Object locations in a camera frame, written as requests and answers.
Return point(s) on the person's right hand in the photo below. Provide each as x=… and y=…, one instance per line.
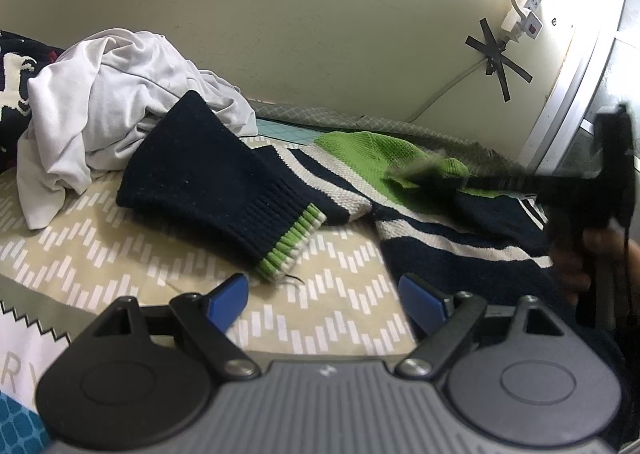
x=569, y=260

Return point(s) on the aluminium window frame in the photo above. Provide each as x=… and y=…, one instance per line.
x=599, y=71

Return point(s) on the navy green white knit sweater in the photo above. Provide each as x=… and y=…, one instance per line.
x=264, y=207

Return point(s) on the white power strip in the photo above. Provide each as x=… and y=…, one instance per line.
x=522, y=19

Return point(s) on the white crumpled shirt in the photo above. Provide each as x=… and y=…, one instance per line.
x=94, y=105

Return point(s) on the patterned beige bed sheet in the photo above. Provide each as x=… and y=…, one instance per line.
x=200, y=274

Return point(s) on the dark patterned garment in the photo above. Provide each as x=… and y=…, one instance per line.
x=21, y=58

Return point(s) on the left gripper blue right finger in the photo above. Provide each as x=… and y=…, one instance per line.
x=425, y=306

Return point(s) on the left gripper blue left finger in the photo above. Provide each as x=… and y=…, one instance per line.
x=224, y=305

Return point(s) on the black tape cross on wall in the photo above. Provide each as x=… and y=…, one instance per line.
x=492, y=50

